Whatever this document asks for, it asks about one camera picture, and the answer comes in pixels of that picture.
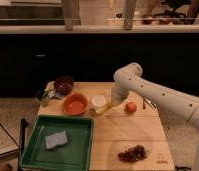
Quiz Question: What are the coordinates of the orange red bowl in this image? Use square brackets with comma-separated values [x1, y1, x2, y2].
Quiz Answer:
[62, 93, 88, 116]

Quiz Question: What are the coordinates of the green plastic tray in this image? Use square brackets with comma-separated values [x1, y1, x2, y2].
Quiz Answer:
[20, 115, 94, 171]

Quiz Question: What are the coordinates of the black office chair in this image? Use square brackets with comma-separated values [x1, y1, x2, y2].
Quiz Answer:
[154, 0, 191, 19]

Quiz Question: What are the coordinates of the dark brown bowl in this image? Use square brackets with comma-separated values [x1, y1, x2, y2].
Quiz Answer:
[54, 76, 74, 95]

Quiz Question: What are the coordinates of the white handled knife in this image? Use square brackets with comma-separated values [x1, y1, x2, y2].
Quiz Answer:
[143, 98, 157, 109]

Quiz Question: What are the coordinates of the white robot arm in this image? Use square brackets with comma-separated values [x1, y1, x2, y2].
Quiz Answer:
[111, 63, 199, 171]

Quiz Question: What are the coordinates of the bunch of dark grapes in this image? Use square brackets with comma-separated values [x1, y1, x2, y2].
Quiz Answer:
[118, 145, 146, 163]

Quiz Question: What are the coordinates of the yellow banana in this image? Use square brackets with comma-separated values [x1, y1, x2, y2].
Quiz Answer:
[93, 104, 112, 116]

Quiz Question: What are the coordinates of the blue grey sponge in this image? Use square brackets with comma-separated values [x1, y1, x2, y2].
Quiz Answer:
[45, 131, 68, 149]

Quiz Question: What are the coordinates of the orange fruit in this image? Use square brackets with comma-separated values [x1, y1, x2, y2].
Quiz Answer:
[125, 102, 137, 114]

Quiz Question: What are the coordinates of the white cup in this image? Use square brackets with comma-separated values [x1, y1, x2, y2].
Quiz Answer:
[90, 95, 107, 109]

